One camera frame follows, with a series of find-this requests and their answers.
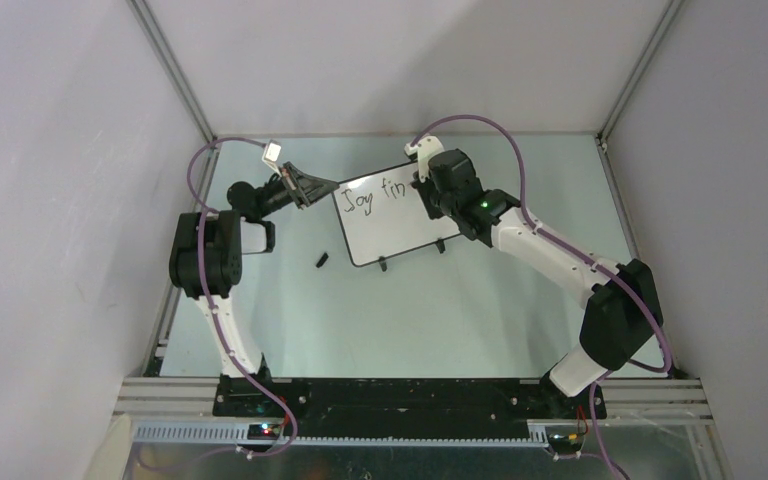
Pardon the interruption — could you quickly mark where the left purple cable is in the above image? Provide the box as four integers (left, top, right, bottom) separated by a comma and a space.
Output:
186, 136, 299, 461

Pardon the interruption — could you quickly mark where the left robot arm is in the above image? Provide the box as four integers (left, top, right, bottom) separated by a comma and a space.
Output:
169, 162, 339, 378

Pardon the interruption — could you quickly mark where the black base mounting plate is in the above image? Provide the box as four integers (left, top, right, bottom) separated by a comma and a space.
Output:
212, 376, 607, 440

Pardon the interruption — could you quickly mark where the aluminium frame rail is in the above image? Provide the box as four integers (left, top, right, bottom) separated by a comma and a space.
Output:
114, 377, 713, 449

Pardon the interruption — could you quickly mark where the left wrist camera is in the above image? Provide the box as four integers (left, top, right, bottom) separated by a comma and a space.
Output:
262, 140, 282, 166

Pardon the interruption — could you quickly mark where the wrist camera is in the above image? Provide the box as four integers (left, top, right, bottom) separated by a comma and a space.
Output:
262, 140, 282, 166
404, 135, 445, 183

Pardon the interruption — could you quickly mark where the black framed whiteboard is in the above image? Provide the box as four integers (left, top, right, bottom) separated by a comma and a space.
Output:
332, 163, 460, 267

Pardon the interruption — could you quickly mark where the black marker cap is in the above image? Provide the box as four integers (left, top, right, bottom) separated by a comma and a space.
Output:
315, 252, 329, 269

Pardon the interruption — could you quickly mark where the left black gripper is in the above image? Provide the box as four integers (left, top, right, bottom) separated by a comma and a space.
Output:
257, 162, 339, 220

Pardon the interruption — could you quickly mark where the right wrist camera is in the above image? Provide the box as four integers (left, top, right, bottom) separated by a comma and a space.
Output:
404, 135, 445, 183

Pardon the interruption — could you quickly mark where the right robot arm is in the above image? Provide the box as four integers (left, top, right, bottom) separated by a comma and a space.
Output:
405, 143, 664, 418

